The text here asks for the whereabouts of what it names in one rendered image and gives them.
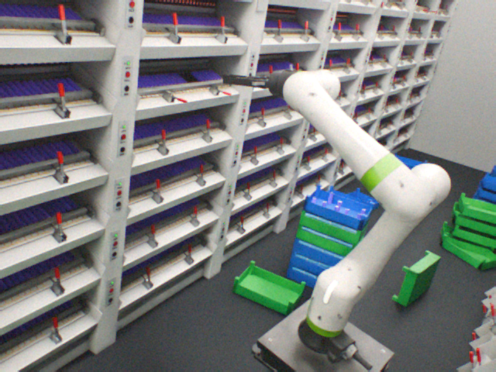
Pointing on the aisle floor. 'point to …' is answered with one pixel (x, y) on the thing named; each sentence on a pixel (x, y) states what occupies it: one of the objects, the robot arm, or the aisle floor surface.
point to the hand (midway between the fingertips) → (234, 79)
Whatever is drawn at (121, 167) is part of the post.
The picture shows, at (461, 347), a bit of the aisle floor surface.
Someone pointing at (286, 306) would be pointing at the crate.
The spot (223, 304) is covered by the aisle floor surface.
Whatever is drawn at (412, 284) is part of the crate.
